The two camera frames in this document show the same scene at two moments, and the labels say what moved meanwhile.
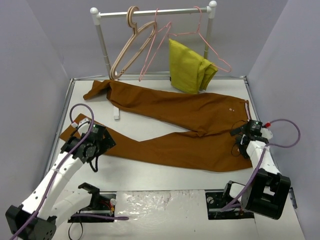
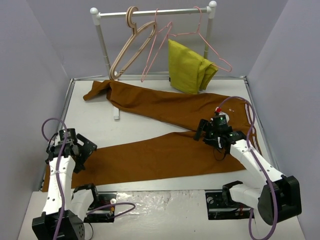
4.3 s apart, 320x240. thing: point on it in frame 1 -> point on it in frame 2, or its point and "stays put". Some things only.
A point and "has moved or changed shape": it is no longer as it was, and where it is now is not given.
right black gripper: x=240 y=135 -> x=204 y=128
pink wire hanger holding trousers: x=197 y=32 stays put
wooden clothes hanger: x=133 y=25 stays put
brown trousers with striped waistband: x=214 y=150 has moved or changed shape
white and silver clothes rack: x=98 y=15 stays put
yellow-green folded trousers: x=189 y=72 stays put
